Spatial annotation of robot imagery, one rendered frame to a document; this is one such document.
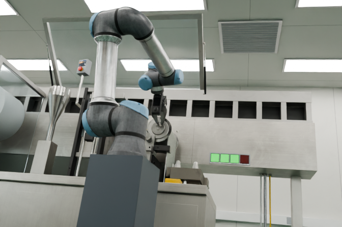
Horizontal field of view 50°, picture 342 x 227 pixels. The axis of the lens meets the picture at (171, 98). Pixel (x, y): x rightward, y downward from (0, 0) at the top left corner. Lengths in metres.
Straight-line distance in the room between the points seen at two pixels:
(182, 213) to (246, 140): 0.84
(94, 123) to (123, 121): 0.13
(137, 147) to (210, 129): 1.11
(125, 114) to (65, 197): 0.64
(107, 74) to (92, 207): 0.53
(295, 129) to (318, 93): 2.74
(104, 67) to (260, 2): 2.30
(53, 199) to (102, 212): 0.65
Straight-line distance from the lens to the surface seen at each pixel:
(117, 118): 1.40
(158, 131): 2.07
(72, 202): 1.85
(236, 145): 2.36
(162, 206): 1.71
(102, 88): 1.49
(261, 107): 2.45
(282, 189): 4.69
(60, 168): 2.60
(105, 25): 1.56
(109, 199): 1.27
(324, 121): 5.00
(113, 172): 1.29
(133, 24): 1.53
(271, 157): 2.34
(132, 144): 1.34
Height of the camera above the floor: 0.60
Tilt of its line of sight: 23 degrees up
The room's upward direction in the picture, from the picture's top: 6 degrees clockwise
